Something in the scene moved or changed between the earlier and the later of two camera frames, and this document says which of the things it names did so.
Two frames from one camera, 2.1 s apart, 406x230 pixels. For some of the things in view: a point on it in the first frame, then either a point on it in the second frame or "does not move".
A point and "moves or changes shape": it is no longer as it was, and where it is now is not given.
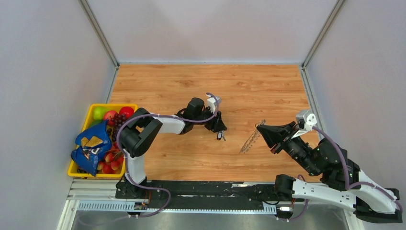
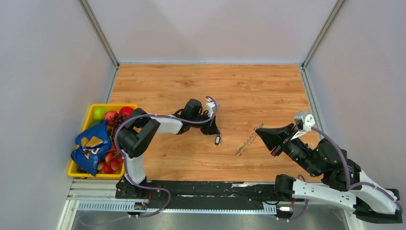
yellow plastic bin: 73,171 does not move
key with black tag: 220,134 moves or changes shape
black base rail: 205,194 does not move
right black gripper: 274,138 does not move
